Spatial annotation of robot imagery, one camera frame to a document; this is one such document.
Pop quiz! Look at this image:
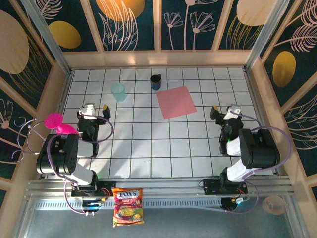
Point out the pink cloth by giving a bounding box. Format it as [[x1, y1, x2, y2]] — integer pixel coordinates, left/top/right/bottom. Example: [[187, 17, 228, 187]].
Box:
[[155, 86, 198, 120]]

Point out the teal translucent plastic cup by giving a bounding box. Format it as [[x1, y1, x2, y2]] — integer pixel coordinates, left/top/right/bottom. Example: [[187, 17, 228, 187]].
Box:
[[110, 82, 127, 103]]

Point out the magenta plastic goblet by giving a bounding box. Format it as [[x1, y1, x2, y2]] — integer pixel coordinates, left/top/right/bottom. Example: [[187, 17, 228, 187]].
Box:
[[44, 113, 77, 136]]

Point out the dark blue mug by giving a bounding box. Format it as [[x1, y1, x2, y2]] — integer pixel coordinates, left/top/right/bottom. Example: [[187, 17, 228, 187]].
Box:
[[150, 73, 163, 91]]

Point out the translucent round plastic dome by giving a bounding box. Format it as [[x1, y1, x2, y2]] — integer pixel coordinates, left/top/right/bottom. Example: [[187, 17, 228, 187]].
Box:
[[262, 194, 288, 216]]

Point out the Fox's fruit candy bag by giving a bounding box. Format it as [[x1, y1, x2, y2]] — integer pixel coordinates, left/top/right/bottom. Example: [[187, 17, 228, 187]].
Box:
[[111, 187, 145, 228]]

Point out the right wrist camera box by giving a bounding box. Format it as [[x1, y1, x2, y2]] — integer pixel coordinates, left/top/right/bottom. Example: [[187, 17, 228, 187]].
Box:
[[224, 104, 242, 121]]

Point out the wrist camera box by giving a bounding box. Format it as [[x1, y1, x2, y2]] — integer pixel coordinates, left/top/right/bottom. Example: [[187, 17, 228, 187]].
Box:
[[78, 103, 97, 117], [224, 104, 242, 121]]

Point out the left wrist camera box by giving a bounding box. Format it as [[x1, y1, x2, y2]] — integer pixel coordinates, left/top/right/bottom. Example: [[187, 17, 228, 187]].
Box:
[[78, 103, 97, 117]]

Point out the chrome wire glass rack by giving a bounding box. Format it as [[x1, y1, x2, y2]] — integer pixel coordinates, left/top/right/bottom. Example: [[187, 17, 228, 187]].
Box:
[[12, 118, 65, 162]]

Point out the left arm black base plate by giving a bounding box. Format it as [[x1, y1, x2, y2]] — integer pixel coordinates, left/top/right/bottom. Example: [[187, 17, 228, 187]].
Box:
[[71, 180, 117, 198]]

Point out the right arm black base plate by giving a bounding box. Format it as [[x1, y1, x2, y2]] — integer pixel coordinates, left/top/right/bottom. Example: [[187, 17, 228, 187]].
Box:
[[199, 178, 248, 196]]

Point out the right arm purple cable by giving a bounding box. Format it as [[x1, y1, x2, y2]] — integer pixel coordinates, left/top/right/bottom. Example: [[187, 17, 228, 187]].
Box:
[[222, 110, 293, 214]]

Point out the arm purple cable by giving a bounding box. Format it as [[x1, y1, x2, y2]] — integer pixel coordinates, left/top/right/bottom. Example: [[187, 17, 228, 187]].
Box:
[[48, 109, 114, 216], [222, 110, 293, 214]]

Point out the aluminium extrusion rail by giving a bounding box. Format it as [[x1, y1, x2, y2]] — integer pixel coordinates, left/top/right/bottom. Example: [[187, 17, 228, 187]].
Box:
[[24, 176, 295, 199]]

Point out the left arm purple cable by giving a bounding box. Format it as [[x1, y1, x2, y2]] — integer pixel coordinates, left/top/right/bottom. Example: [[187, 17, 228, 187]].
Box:
[[48, 109, 114, 216]]

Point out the aluminium frame post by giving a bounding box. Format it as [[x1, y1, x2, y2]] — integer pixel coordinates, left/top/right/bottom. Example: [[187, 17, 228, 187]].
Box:
[[19, 0, 74, 77], [243, 0, 297, 71]]

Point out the perforated metal cable duct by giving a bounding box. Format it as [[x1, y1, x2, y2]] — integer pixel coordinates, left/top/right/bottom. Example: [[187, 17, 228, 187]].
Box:
[[34, 200, 223, 211]]

